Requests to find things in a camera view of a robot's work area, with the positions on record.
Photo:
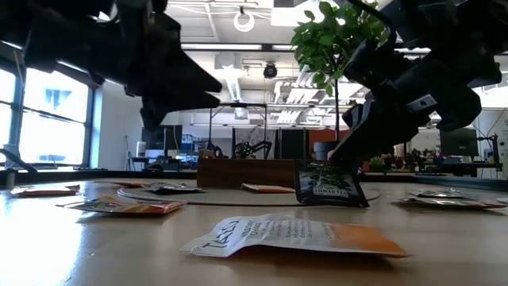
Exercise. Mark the black Ahmad tea packet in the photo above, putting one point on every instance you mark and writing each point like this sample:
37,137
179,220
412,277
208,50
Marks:
329,186
434,193
170,188

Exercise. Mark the orange partition panel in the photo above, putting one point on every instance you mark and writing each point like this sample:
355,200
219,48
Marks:
321,135

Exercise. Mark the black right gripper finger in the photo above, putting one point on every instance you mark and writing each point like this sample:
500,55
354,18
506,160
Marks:
354,115
381,127

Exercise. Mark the black aluminium table frame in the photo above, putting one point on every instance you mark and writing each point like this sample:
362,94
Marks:
99,175

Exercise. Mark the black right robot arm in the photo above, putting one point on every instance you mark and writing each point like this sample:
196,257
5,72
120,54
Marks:
476,20

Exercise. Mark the orange green tea packet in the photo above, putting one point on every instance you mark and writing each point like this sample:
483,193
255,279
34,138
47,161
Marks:
448,203
131,206
43,191

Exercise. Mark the small green desk plant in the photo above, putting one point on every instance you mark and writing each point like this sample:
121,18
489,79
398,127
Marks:
376,163

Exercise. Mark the green leafy plant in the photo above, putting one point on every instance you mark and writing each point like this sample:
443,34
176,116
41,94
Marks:
329,43

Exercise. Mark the large window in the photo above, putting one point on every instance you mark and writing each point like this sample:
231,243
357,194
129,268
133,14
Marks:
55,119

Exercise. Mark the black metal rack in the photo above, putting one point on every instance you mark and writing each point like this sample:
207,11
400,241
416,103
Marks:
238,105

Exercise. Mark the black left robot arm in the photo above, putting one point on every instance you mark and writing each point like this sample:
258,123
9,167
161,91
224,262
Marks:
47,32

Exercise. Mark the white orange Tazo packet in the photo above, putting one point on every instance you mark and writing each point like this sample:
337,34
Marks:
278,234
266,188

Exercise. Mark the white bottle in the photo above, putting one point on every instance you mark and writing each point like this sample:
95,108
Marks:
141,149

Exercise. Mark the black ceiling camera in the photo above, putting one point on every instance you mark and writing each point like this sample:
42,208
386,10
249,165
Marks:
270,71

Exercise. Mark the black plant pot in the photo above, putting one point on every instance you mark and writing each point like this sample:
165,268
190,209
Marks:
323,150

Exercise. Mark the round grey table mat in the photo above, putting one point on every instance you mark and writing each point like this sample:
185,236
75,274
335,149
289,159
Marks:
238,197

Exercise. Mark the wooden three-compartment tray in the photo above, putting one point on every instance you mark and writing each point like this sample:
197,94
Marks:
238,172

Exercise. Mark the white tea packet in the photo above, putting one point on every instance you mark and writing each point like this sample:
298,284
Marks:
502,200

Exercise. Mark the black background robot arm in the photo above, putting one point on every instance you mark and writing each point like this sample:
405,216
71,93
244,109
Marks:
248,150

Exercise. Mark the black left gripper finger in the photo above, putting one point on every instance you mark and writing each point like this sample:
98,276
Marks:
178,104
190,81

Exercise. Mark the black background monitor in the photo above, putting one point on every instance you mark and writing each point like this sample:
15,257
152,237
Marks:
458,142
158,137

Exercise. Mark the dark background desk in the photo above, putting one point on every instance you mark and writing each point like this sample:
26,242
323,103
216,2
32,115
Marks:
468,167
158,163

